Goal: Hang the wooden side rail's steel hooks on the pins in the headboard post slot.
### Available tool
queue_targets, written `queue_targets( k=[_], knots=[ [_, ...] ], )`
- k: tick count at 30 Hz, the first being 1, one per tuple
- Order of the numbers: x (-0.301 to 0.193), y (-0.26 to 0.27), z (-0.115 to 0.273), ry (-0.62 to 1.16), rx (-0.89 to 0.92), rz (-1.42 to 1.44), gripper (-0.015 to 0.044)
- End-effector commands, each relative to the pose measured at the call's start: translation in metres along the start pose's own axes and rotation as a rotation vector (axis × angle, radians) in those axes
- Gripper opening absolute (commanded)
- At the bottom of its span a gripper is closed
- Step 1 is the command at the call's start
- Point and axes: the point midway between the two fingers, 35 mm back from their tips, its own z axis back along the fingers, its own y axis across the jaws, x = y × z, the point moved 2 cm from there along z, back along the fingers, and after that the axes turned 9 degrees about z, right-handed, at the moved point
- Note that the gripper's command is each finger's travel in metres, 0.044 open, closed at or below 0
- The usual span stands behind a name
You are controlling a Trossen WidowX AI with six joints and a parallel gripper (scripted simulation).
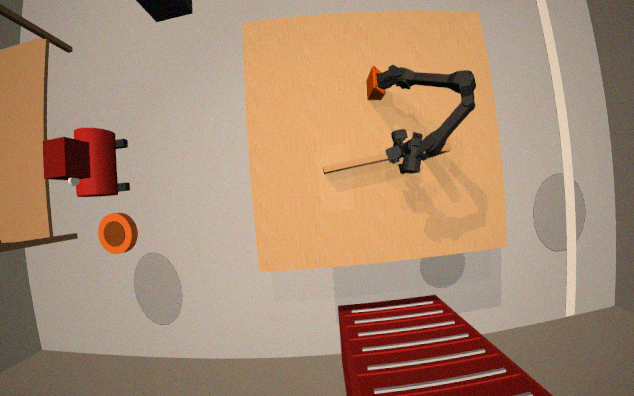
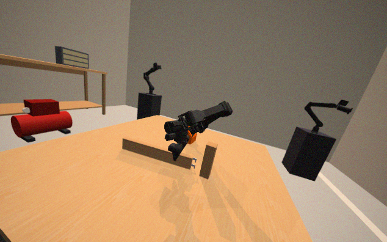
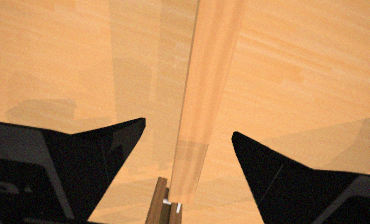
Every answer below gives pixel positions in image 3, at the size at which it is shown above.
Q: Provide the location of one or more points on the light wooden rail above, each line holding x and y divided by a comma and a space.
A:
216, 30

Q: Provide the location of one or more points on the brown wooden post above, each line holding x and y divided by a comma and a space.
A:
162, 211

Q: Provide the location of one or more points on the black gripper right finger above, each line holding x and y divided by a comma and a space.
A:
288, 192

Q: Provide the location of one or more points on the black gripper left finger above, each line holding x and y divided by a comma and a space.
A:
80, 166

